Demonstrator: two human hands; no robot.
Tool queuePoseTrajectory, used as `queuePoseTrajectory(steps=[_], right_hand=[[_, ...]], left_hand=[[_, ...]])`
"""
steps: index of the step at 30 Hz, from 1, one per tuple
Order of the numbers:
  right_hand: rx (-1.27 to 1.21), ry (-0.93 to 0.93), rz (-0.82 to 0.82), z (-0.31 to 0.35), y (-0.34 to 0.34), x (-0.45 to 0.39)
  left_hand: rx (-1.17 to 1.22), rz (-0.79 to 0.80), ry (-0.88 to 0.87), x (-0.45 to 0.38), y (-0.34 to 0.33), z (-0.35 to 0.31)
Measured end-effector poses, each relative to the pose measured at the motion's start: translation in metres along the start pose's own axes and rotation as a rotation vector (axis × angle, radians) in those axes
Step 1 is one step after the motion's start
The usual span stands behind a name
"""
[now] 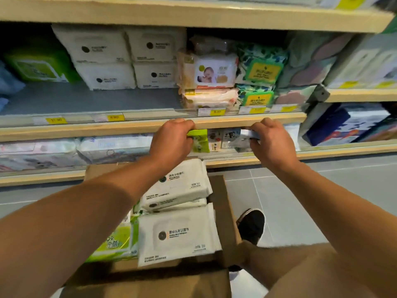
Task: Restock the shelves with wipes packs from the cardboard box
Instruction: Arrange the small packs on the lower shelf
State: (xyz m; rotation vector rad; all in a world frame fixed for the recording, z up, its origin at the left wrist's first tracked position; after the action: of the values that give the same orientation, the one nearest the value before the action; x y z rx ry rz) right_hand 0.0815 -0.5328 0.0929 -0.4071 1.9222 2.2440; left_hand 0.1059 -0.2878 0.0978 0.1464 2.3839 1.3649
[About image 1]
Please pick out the person's left hand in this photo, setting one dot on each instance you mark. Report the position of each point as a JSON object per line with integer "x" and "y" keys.
{"x": 169, "y": 142}

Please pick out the person's right hand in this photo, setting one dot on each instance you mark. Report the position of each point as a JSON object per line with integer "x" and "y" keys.
{"x": 273, "y": 145}

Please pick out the person's left fingers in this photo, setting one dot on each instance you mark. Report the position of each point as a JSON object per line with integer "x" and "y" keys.
{"x": 183, "y": 125}

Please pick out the person's right fingers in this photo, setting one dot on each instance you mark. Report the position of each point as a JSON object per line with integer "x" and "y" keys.
{"x": 263, "y": 127}

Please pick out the small white blue wipes packet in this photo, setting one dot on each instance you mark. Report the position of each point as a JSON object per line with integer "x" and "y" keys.
{"x": 245, "y": 140}

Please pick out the small green wipes packet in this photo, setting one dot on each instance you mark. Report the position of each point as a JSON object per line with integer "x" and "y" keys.
{"x": 200, "y": 142}

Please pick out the person's left forearm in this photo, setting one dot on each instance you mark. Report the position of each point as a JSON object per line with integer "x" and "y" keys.
{"x": 68, "y": 226}

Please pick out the person's right forearm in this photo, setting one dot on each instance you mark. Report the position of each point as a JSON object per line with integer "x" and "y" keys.
{"x": 341, "y": 220}

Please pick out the yellow white price tag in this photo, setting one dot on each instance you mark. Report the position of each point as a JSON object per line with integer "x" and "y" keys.
{"x": 212, "y": 112}
{"x": 283, "y": 108}
{"x": 110, "y": 117}
{"x": 252, "y": 110}
{"x": 51, "y": 121}

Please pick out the plain white packet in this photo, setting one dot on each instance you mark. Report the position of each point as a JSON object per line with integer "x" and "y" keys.
{"x": 293, "y": 136}

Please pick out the leaf print pack yellow label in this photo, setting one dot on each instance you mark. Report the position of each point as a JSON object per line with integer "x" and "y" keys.
{"x": 263, "y": 66}
{"x": 257, "y": 96}

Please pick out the small white cartoon packet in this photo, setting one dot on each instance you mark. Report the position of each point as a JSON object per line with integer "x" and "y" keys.
{"x": 229, "y": 138}
{"x": 214, "y": 141}

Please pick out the baby picture wipes pack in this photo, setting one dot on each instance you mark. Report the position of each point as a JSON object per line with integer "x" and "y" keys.
{"x": 211, "y": 97}
{"x": 211, "y": 72}

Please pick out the pastel patterned pack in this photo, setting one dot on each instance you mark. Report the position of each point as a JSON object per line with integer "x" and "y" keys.
{"x": 313, "y": 58}
{"x": 294, "y": 95}

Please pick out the white wipes pack black dot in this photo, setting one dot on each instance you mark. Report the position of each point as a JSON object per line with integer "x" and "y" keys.
{"x": 93, "y": 43}
{"x": 107, "y": 76}
{"x": 155, "y": 43}
{"x": 155, "y": 75}

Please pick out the white wipes pack dark dot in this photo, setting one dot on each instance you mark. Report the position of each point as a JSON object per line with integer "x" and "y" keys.
{"x": 186, "y": 205}
{"x": 183, "y": 184}

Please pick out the white light blue tissue pack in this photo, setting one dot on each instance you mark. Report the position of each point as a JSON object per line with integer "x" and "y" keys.
{"x": 114, "y": 147}

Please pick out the blue white tissue package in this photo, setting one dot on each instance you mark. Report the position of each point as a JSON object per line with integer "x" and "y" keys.
{"x": 341, "y": 124}

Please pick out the clear plastic wipes pack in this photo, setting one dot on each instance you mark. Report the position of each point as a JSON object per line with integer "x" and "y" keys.
{"x": 214, "y": 44}

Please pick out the brown cardboard box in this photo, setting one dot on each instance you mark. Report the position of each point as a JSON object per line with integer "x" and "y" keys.
{"x": 223, "y": 214}

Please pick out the black shoe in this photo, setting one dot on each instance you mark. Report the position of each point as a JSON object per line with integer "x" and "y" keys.
{"x": 251, "y": 225}

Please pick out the large white wipes pack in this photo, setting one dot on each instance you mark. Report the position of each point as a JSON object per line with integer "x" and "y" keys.
{"x": 180, "y": 235}

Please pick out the wooden store shelf unit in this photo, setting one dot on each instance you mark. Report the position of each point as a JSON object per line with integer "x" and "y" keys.
{"x": 186, "y": 15}

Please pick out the dark patterned package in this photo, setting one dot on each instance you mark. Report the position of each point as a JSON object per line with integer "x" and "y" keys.
{"x": 380, "y": 130}

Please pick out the white tissue boxes yellow label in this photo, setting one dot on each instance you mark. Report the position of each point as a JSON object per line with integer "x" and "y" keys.
{"x": 363, "y": 62}

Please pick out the light green wipes pack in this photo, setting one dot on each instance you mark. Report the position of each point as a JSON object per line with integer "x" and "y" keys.
{"x": 114, "y": 242}

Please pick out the person's leg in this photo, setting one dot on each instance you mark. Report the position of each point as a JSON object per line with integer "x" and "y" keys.
{"x": 297, "y": 270}

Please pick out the white pastel tissue pack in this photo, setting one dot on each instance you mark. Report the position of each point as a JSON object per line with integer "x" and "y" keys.
{"x": 37, "y": 156}

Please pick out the green wipes pack white label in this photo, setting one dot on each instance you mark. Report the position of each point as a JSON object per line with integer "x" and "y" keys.
{"x": 40, "y": 66}

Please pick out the blue soft pack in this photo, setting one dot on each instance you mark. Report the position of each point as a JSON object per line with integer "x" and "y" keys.
{"x": 9, "y": 80}

